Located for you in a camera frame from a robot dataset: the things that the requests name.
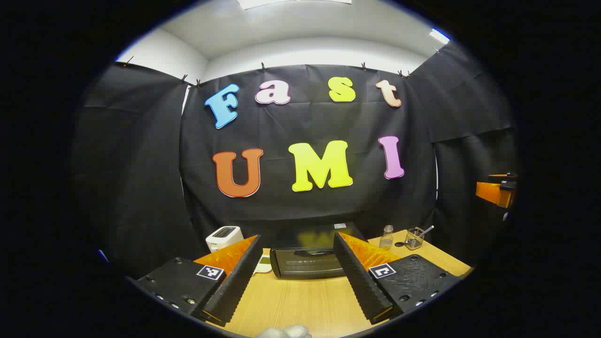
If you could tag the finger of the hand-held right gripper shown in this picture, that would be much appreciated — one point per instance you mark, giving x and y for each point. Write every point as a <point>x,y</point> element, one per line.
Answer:
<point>493,193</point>

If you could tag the black electric oven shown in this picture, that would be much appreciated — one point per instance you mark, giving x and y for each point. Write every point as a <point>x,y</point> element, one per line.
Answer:
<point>305,265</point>

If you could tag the clear glass bottle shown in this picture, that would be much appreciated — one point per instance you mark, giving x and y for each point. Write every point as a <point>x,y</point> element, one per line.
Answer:
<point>386,239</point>

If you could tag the white toaster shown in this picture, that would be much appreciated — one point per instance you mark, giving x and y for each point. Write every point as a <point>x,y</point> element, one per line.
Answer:
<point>223,237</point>

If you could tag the clear glass cup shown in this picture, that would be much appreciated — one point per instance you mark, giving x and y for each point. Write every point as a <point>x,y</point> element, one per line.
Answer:
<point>413,240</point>

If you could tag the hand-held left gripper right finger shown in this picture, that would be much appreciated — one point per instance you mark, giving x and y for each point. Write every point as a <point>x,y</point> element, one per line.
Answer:
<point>359,281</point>

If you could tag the ceiling light panel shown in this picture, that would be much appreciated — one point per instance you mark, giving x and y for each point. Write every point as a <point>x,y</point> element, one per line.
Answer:
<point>440,36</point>
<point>291,3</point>

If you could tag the metal spoon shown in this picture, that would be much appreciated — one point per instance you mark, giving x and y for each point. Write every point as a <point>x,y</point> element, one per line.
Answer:
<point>428,229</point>

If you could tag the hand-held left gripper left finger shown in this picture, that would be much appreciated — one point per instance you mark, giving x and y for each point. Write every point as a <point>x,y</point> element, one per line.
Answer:
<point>237,281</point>

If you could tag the white divided plate with beans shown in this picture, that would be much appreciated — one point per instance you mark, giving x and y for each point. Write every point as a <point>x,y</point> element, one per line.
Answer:
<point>264,266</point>

